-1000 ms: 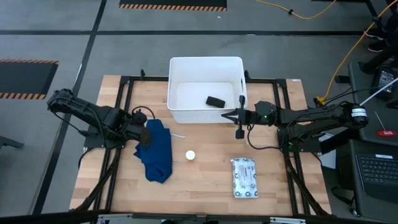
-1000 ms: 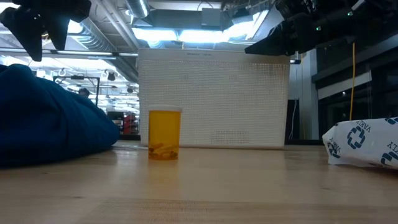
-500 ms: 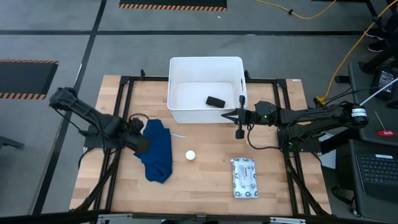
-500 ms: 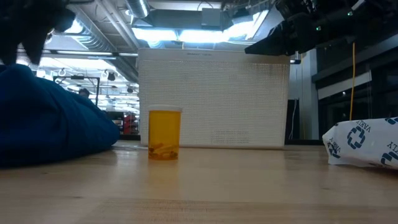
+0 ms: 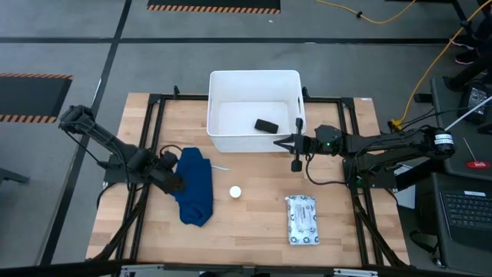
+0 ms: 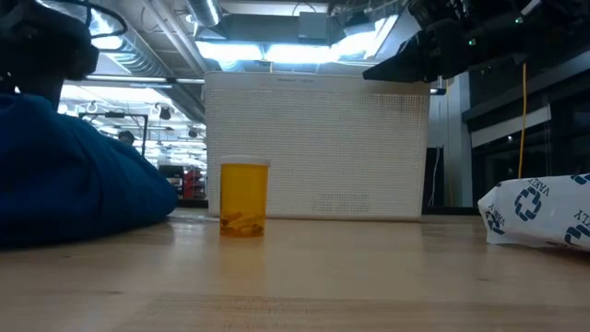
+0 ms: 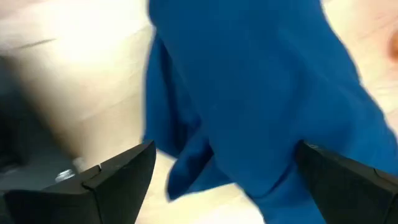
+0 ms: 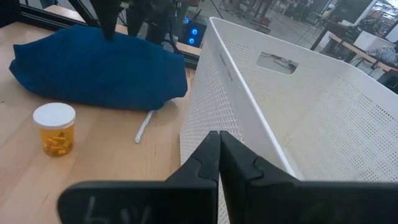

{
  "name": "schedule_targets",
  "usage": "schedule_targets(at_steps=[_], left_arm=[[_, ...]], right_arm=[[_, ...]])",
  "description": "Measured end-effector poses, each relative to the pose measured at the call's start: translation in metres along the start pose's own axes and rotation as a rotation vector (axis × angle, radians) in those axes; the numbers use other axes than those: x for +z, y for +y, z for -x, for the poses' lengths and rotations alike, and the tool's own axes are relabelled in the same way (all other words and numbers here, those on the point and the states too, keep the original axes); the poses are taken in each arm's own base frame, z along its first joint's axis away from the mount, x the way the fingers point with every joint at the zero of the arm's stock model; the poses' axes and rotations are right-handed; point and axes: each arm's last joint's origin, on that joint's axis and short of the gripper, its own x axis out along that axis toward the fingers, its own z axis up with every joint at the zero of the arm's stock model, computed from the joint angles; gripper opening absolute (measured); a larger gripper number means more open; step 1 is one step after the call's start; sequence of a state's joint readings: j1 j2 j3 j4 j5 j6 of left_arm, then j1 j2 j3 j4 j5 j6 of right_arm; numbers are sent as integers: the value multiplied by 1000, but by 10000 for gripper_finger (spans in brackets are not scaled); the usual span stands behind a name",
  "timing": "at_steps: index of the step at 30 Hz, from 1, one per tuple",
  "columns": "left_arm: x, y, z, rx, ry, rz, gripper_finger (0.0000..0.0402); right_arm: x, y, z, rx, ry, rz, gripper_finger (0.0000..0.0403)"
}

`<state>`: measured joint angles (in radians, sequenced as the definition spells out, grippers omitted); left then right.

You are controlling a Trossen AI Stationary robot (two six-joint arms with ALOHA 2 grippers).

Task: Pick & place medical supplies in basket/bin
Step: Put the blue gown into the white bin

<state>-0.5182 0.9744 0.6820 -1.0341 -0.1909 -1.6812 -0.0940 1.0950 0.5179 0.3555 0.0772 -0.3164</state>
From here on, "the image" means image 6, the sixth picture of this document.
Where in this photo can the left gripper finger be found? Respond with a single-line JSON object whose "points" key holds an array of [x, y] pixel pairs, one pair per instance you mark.
{"points": [[41, 92]]}

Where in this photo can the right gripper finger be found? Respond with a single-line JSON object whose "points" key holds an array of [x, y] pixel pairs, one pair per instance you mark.
{"points": [[405, 64]]}

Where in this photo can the dark blue cloth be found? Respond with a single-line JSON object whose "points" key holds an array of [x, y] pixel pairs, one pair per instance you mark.
{"points": [[74, 184]]}

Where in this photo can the amber pill bottle white cap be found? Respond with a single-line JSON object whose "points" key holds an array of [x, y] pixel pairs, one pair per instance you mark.
{"points": [[244, 198]]}

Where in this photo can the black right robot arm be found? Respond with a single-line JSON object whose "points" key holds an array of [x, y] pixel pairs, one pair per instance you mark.
{"points": [[544, 37]]}

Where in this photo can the white perforated plastic basket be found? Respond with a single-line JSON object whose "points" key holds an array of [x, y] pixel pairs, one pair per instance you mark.
{"points": [[318, 147]]}

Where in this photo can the person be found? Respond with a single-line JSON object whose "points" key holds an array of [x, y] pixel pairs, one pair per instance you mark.
{"points": [[126, 137]]}

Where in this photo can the grey ceiling box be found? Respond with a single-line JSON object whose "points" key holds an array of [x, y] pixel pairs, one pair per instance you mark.
{"points": [[313, 25]]}

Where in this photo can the black hanging lamp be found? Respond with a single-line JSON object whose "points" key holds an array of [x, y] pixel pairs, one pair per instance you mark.
{"points": [[165, 113]]}

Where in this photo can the red cabinet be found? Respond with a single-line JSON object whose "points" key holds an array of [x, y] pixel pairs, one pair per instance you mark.
{"points": [[192, 184]]}

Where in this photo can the white packet with blue print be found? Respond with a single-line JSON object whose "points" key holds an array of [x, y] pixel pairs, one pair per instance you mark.
{"points": [[539, 212]]}

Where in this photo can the black metal gantry frame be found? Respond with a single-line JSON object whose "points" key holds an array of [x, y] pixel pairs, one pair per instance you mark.
{"points": [[145, 133]]}

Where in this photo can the silver round air duct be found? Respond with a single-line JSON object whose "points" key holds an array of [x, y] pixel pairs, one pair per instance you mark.
{"points": [[205, 11]]}

